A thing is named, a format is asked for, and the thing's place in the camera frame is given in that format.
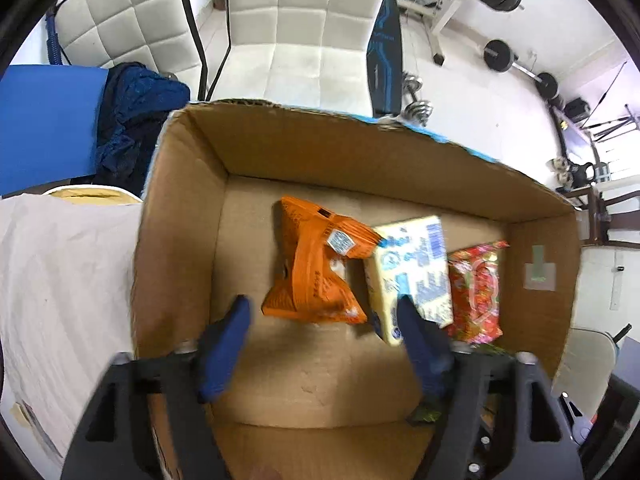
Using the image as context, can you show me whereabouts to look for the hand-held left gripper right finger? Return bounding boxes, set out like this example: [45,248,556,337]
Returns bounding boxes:
[396,294,586,480]

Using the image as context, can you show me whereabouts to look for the white quilted chair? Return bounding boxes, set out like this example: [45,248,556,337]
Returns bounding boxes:
[52,0,208,96]
[209,0,401,117]

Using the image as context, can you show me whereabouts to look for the black barbell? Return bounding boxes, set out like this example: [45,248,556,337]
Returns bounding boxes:
[483,39,565,108]

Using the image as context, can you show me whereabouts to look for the blue and black board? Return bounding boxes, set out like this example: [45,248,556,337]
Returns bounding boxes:
[366,0,404,118]

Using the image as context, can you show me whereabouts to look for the red patterned snack bag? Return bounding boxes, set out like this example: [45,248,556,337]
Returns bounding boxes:
[446,240,510,345]

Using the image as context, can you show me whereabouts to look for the dark blue knitted cloth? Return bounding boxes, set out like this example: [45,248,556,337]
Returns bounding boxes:
[94,62,192,196]

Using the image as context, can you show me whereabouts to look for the cardboard box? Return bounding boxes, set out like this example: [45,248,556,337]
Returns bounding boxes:
[131,99,582,480]

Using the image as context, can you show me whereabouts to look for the blue mat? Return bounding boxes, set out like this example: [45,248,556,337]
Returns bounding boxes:
[0,64,109,197]

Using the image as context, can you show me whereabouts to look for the black kettlebell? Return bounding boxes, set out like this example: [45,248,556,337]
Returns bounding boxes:
[567,161,597,187]

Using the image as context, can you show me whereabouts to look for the yellow and blue packet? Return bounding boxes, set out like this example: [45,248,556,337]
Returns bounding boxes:
[363,215,455,347]

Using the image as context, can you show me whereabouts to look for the chrome dumbbell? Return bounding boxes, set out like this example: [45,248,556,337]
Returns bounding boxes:
[401,73,435,127]

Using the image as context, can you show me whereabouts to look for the beige cloth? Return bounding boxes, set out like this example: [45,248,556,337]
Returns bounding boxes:
[0,194,146,456]

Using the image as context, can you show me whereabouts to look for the orange snack bag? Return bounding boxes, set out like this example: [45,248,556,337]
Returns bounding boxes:
[261,196,382,325]

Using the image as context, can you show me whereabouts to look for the green wrapper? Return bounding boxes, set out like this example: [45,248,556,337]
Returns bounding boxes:
[406,404,445,426]

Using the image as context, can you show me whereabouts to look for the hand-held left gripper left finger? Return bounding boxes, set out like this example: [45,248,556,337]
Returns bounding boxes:
[61,295,252,480]

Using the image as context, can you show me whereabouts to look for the white weight bench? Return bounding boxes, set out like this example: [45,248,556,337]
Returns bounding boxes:
[392,0,493,67]

